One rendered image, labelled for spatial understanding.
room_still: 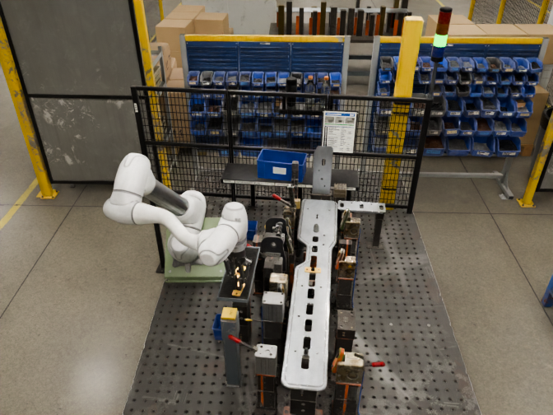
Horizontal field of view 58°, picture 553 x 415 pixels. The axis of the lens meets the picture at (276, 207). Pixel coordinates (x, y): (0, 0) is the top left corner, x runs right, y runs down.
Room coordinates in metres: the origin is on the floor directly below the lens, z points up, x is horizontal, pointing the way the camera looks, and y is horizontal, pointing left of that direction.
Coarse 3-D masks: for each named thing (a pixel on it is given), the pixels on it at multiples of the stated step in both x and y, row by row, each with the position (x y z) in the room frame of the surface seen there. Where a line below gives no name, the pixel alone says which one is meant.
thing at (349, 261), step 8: (344, 256) 2.01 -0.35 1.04; (352, 256) 2.00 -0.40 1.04; (344, 264) 1.96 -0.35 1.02; (352, 264) 1.96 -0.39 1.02; (344, 272) 1.96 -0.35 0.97; (352, 272) 1.96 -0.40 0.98; (344, 280) 1.97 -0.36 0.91; (344, 288) 1.97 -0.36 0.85; (344, 296) 1.96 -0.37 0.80; (352, 296) 1.97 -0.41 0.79; (336, 304) 1.97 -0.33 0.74; (344, 304) 1.96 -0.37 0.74; (352, 304) 2.00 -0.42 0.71
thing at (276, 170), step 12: (264, 156) 2.98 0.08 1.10; (276, 156) 2.96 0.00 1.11; (288, 156) 2.94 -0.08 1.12; (300, 156) 2.92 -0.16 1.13; (264, 168) 2.81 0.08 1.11; (276, 168) 2.80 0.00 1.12; (288, 168) 2.78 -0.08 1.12; (300, 168) 2.76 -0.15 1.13; (288, 180) 2.78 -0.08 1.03; (300, 180) 2.76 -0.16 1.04
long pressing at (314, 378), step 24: (312, 216) 2.43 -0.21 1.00; (336, 216) 2.43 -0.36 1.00; (312, 240) 2.19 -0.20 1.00; (336, 240) 2.20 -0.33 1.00; (312, 288) 1.81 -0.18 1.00; (288, 336) 1.51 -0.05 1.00; (312, 336) 1.51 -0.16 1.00; (288, 360) 1.38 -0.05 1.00; (312, 360) 1.38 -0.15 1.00; (288, 384) 1.26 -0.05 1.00; (312, 384) 1.26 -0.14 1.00
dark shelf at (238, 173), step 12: (228, 168) 2.94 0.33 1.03; (240, 168) 2.94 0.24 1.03; (252, 168) 2.94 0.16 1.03; (312, 168) 2.94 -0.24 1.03; (228, 180) 2.80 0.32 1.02; (240, 180) 2.79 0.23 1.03; (252, 180) 2.79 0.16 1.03; (264, 180) 2.78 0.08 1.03; (276, 180) 2.78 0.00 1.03; (312, 180) 2.78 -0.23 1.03; (336, 180) 2.78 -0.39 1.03; (348, 180) 2.78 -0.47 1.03
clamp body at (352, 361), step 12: (348, 360) 1.33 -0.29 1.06; (360, 360) 1.33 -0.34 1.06; (348, 372) 1.31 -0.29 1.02; (360, 372) 1.30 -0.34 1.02; (348, 384) 1.30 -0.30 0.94; (360, 384) 1.30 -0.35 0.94; (336, 396) 1.31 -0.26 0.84; (348, 396) 1.31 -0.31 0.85; (336, 408) 1.31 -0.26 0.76; (348, 408) 1.30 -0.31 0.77
